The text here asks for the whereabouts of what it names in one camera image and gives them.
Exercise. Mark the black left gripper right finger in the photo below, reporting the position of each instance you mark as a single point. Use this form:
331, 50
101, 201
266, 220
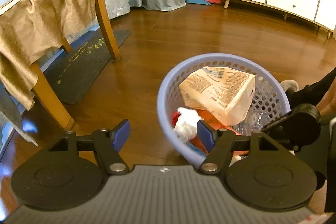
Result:
219, 144

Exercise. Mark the beige chair cover cloth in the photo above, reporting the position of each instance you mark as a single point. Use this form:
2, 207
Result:
29, 29

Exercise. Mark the lavender plastic mesh basket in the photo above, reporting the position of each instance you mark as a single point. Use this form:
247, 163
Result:
269, 95

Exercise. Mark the beige paper bag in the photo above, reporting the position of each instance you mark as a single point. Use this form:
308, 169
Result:
224, 92

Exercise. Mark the grey slipper shoe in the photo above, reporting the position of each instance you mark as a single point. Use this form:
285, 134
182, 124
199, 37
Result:
289, 86

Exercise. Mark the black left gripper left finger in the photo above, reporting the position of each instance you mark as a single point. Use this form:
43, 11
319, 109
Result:
107, 145

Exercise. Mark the dark grey floor mat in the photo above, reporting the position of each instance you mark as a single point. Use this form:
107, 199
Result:
71, 75

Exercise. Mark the red plastic bag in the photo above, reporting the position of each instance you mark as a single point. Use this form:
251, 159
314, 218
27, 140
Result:
195, 143

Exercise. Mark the clear plastic water bottle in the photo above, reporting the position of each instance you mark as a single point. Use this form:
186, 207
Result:
253, 122

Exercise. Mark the white tissue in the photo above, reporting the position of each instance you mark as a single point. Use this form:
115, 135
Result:
185, 127

